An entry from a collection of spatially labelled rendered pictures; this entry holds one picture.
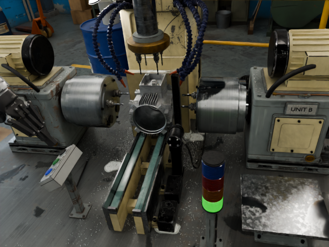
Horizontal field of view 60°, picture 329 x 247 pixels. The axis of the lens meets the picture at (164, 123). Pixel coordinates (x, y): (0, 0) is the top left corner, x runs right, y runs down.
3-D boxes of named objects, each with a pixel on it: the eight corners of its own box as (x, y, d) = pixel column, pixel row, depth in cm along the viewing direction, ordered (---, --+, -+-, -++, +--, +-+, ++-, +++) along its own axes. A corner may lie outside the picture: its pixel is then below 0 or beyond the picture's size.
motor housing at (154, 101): (142, 112, 149) (137, 79, 138) (177, 113, 145) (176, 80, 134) (131, 135, 133) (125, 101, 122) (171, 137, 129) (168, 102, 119)
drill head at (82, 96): (68, 108, 160) (54, 66, 146) (129, 110, 153) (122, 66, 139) (45, 135, 140) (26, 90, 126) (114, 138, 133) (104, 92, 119)
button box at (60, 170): (71, 159, 110) (61, 149, 108) (83, 152, 107) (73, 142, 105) (49, 192, 97) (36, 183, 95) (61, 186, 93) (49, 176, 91)
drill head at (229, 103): (185, 111, 147) (182, 67, 133) (268, 114, 139) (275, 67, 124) (177, 142, 127) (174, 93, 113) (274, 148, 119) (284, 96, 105)
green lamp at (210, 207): (202, 195, 87) (202, 185, 85) (223, 197, 86) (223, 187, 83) (201, 211, 82) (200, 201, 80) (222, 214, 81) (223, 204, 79)
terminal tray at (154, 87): (146, 86, 140) (144, 73, 135) (167, 86, 137) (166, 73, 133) (140, 99, 130) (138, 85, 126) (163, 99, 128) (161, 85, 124)
